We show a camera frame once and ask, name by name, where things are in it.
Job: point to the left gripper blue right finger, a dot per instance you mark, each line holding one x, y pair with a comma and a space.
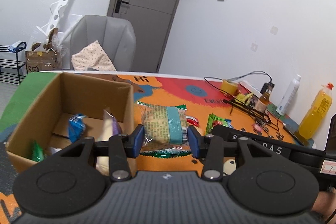
198, 143

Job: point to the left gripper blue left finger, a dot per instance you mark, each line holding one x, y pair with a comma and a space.
135, 141

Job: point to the purple long snack pack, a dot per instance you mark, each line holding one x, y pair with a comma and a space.
110, 128

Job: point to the teal striped cracker pack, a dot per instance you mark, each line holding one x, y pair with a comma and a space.
165, 131

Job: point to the blue snack packet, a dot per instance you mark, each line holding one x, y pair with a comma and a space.
76, 127

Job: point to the green snack packet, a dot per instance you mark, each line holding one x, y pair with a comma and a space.
37, 153

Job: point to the person's right hand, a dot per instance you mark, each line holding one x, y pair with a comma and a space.
325, 205

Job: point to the blue green candy packet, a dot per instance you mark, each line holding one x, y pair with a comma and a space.
214, 120

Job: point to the colourful cat table mat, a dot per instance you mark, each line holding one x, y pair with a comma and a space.
86, 152

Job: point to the orange juice bottle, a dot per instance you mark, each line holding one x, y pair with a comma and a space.
317, 112

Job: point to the yellow plastic bag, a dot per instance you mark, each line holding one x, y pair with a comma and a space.
244, 98

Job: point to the yellow tape roll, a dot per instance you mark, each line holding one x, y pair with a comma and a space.
228, 87

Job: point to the small amber glass bottle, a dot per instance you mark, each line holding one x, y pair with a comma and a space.
263, 102

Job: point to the white power strip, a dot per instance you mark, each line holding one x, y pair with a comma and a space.
248, 86

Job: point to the white spray bottle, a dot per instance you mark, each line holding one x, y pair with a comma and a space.
288, 96

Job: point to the black charger plug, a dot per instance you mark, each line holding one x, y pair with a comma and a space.
267, 88

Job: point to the brown cardboard box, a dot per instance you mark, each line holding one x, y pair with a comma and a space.
53, 99

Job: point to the cream dotted cushion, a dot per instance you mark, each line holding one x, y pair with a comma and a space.
92, 57

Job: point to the grey padded chair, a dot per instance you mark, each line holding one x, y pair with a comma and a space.
115, 35

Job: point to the brown SF paper bag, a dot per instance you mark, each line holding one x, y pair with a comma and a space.
45, 56

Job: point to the white perforated shelf board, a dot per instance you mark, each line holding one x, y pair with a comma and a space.
60, 18

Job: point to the black metal shoe rack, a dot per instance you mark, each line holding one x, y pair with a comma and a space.
13, 63

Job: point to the black wire stand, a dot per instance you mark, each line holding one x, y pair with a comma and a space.
255, 114

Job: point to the pink keychain with keys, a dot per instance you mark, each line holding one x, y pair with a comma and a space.
259, 127

